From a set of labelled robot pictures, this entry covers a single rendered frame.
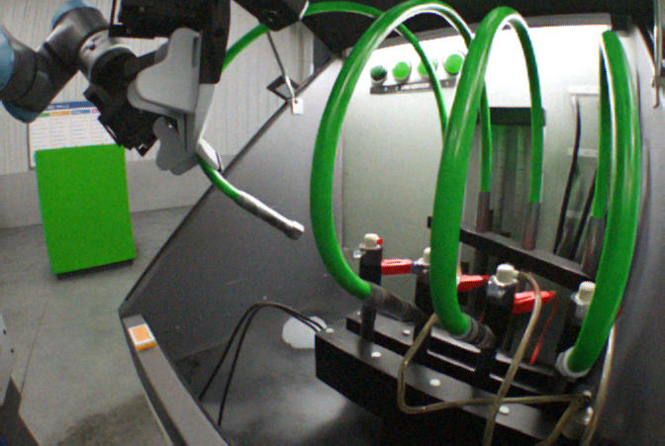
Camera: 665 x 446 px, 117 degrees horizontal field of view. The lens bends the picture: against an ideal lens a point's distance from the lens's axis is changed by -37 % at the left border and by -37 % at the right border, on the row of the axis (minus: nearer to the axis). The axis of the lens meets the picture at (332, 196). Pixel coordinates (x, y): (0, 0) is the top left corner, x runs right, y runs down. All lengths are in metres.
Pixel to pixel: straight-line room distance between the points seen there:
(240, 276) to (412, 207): 0.37
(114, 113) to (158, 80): 0.18
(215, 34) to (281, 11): 0.08
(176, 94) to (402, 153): 0.52
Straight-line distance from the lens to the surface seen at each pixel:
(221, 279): 0.63
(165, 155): 0.37
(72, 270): 3.65
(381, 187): 0.71
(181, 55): 0.24
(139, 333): 0.51
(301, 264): 0.74
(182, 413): 0.39
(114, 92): 0.45
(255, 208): 0.39
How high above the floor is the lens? 1.22
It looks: 10 degrees down
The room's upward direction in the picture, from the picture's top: straight up
